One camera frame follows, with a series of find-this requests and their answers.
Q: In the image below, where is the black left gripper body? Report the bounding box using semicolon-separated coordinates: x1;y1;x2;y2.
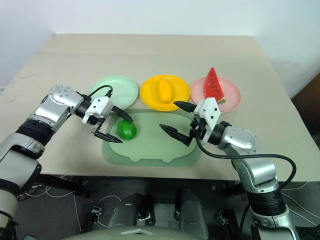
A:
86;112;113;131

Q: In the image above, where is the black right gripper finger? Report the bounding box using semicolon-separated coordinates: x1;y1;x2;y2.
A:
173;100;197;114
158;123;192;147

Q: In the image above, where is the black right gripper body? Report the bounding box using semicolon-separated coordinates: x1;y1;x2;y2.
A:
188;113;209;146

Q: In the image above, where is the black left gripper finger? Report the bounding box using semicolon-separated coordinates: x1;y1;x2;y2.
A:
94;123;124;144
110;104;134;123

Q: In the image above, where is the light green plate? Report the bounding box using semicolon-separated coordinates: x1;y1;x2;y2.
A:
87;75;139;110

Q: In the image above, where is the yellow plate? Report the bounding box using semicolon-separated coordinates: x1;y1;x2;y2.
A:
140;74;191;112

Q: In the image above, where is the pink plate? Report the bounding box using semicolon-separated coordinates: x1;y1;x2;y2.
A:
190;76;242;114

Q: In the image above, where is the green round toy fruit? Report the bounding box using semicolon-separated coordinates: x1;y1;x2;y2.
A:
116;120;138;141

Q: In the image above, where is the yellow toy mango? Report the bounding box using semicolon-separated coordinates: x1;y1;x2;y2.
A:
156;79;174;105

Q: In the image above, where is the green silicone tray mat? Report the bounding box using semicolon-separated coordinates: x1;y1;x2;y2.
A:
101;108;203;168

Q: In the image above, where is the red watermelon slice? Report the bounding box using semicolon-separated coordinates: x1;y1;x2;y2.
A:
203;67;227;104

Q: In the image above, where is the dark grey rounded shape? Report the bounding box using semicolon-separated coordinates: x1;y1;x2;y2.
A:
107;192;155;229
174;188;210;240

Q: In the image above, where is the grey-green robot torso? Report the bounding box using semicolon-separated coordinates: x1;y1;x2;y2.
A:
61;224;195;240

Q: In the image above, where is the brown wooden panel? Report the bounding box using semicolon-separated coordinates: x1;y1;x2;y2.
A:
290;72;320;138

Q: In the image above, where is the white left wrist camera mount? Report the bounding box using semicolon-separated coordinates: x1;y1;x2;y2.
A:
81;96;115;125

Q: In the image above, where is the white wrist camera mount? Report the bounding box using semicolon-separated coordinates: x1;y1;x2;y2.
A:
193;97;222;137
81;96;115;125

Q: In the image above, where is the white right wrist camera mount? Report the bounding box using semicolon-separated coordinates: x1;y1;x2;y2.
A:
193;97;222;137

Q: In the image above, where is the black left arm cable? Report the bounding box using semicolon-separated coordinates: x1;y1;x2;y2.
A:
87;85;114;99

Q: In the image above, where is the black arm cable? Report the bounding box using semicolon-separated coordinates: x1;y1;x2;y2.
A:
194;134;298;240
87;85;114;99

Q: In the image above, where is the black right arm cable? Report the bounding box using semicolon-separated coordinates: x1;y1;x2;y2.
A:
194;134;298;240

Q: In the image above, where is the white floor cable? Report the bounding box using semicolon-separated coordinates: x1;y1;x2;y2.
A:
279;181;320;220
17;184;83;232
96;194;124;227

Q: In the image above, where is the black table frame leg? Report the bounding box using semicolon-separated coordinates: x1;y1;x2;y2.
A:
34;174;91;199

